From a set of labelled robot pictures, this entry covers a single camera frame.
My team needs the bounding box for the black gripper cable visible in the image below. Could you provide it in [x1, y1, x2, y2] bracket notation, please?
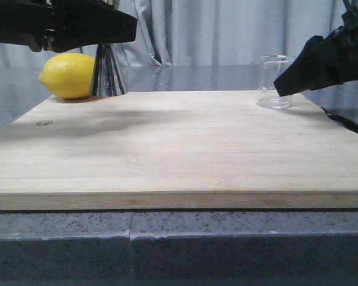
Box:
[342, 0, 358, 15]

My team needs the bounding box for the clear glass beaker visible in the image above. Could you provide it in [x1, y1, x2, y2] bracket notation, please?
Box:
[256, 55, 295, 109]

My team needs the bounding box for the grey curtain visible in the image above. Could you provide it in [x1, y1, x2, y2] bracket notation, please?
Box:
[0, 0, 358, 69]

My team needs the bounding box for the black cutting board handle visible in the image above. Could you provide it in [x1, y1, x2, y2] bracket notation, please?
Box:
[322, 108, 358, 134]

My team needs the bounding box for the steel double jigger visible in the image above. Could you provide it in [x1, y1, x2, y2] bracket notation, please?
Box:
[90, 43, 129, 97]

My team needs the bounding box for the yellow lemon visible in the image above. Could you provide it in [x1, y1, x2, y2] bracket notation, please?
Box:
[39, 53, 95, 99]

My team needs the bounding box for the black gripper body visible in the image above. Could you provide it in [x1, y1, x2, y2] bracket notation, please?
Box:
[0, 1, 55, 51]

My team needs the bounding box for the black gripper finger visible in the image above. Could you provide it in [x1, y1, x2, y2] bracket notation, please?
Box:
[52, 1, 137, 51]
[274, 27, 358, 97]

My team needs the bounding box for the wooden cutting board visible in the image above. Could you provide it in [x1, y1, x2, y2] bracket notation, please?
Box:
[0, 91, 358, 210]

